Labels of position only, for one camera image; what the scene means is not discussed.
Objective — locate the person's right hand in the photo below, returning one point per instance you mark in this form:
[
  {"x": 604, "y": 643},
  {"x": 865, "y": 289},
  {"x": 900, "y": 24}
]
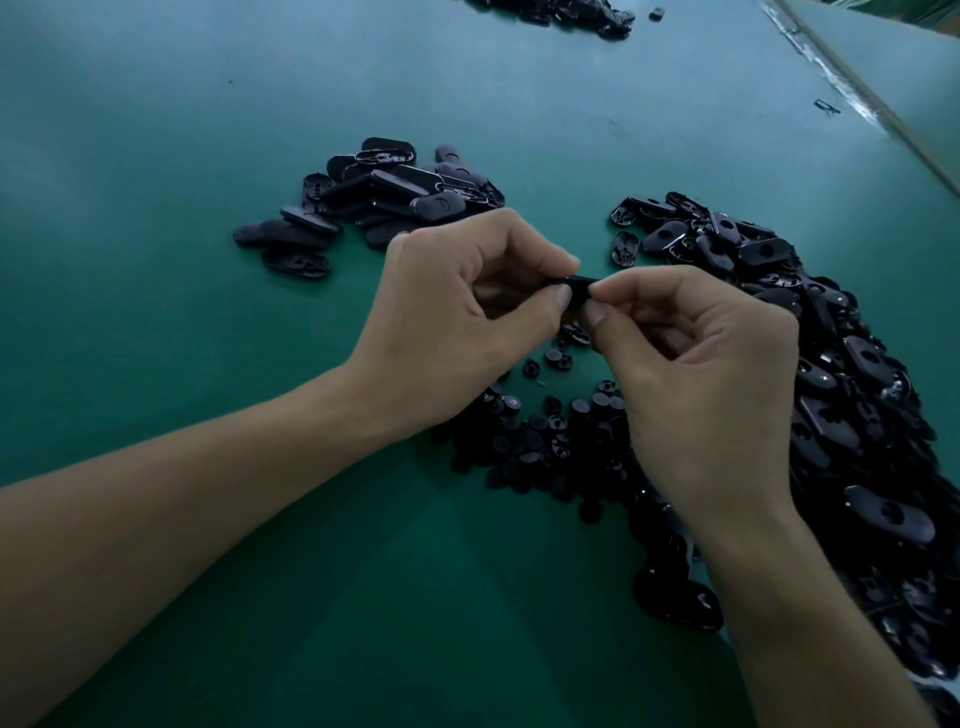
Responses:
[{"x": 712, "y": 397}]

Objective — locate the metal table edge strip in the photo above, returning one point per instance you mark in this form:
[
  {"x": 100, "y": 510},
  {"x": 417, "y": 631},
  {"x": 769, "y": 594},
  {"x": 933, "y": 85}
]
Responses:
[{"x": 855, "y": 86}]

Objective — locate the person's left thumb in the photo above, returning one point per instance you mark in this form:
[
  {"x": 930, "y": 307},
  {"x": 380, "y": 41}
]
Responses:
[{"x": 529, "y": 324}]

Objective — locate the black plastic oval part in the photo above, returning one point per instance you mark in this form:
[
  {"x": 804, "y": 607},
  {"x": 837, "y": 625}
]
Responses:
[{"x": 579, "y": 286}]

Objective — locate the small pile of black oval parts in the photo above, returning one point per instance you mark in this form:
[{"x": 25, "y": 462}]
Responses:
[{"x": 390, "y": 195}]

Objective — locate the large heap of black oval shells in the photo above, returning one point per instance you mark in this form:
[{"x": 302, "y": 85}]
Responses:
[{"x": 862, "y": 420}]

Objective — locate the person's right forearm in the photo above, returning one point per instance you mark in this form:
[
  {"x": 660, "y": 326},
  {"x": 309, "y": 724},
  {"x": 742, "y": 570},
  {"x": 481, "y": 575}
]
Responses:
[{"x": 795, "y": 622}]

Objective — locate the small black clip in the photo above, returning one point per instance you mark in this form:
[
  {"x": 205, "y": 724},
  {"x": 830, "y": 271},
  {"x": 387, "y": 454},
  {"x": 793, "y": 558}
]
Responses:
[{"x": 827, "y": 107}]

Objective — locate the person's right thumb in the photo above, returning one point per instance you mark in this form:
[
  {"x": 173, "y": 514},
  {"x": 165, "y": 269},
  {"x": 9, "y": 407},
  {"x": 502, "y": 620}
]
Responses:
[{"x": 609, "y": 341}]

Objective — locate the distant pile of black pieces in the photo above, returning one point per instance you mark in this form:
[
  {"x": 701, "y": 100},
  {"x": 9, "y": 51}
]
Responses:
[{"x": 570, "y": 13}]

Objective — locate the person's left forearm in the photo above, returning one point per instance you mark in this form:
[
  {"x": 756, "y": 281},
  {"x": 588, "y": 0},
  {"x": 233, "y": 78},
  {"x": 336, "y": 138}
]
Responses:
[{"x": 172, "y": 540}]

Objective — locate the pile of small round black buttons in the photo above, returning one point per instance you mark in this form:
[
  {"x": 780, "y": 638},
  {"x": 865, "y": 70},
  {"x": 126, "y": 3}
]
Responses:
[{"x": 547, "y": 442}]

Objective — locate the person's left hand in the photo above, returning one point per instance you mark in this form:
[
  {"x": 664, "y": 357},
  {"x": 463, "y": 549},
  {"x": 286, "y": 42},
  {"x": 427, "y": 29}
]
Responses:
[{"x": 427, "y": 322}]

